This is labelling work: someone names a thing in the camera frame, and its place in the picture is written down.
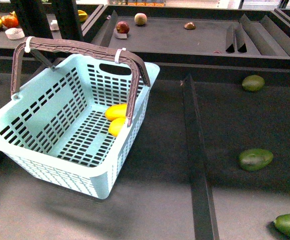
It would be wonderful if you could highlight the light blue plastic basket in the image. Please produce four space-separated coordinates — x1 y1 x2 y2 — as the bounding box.
0 54 151 199

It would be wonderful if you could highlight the white zip tie right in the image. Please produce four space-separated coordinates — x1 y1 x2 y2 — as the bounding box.
114 47 126 64

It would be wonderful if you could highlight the white zip tie left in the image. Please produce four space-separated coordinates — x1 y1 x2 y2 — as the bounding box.
24 36 34 53

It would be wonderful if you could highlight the red apple on shelf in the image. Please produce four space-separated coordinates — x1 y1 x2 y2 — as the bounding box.
115 21 130 34

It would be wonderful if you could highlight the white zip tie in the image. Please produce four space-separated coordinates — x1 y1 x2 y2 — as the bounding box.
24 36 34 53
114 47 126 64

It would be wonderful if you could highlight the yellow lemon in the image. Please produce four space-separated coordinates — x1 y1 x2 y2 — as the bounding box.
108 117 126 137

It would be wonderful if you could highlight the green avocado on shelf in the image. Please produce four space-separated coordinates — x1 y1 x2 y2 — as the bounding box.
238 148 274 172

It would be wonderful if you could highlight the yellow orange mango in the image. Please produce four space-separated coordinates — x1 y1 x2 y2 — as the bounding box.
104 103 127 121

